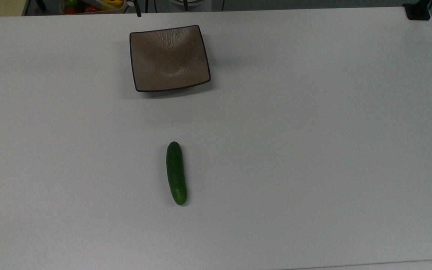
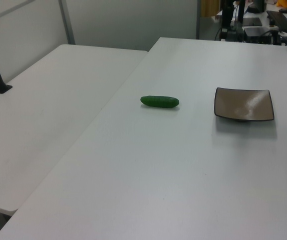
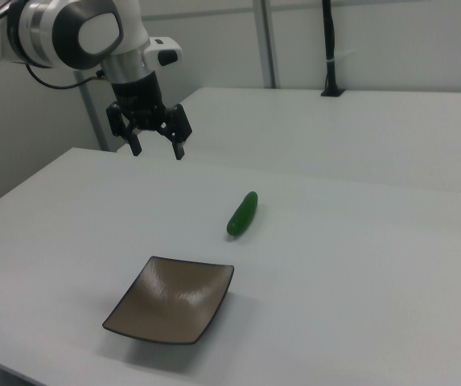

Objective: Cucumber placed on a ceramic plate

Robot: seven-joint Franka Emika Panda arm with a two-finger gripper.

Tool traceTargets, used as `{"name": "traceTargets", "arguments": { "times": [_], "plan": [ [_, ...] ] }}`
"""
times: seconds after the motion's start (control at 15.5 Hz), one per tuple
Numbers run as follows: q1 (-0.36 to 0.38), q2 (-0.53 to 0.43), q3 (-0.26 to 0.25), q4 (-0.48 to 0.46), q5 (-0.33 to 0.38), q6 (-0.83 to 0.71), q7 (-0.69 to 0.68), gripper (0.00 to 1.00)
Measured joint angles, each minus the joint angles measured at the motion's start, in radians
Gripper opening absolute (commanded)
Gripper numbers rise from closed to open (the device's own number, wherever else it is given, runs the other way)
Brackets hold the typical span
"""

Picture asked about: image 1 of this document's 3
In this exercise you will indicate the square brown ceramic plate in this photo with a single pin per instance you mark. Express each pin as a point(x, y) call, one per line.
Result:
point(169, 58)

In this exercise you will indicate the box of toy vegetables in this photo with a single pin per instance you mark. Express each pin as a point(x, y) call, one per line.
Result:
point(88, 6)

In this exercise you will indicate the thin black leg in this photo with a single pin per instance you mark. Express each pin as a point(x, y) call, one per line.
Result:
point(138, 9)

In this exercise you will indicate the green cucumber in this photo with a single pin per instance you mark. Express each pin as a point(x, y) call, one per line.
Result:
point(176, 172)

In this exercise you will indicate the black stand clamp base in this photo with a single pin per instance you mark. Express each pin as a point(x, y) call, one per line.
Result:
point(417, 11)

